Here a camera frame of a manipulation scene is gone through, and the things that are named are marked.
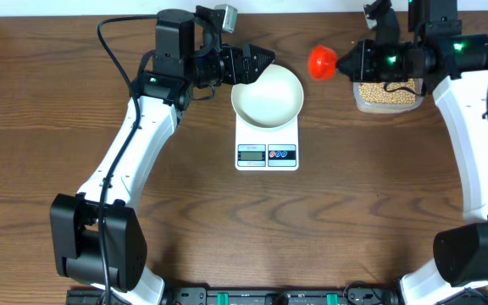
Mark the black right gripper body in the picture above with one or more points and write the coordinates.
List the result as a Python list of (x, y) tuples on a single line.
[(389, 63)]

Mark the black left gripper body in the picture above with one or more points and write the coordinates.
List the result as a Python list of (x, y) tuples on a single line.
[(208, 70)]

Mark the pile of dried soybeans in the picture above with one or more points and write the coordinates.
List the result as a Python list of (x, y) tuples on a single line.
[(397, 93)]

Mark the red plastic measuring scoop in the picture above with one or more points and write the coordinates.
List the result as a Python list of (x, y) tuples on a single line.
[(322, 63)]

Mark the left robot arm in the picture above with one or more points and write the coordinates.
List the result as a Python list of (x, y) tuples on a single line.
[(97, 238)]

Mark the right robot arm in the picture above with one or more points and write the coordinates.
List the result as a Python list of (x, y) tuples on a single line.
[(454, 69)]

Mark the white round bowl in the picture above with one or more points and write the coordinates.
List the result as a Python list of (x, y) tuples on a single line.
[(272, 101)]

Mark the white digital kitchen scale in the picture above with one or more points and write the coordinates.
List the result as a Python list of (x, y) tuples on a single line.
[(266, 149)]

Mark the clear plastic food container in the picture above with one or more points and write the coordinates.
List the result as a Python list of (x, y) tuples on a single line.
[(373, 108)]

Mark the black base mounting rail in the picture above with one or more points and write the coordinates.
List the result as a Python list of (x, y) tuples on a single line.
[(352, 294)]

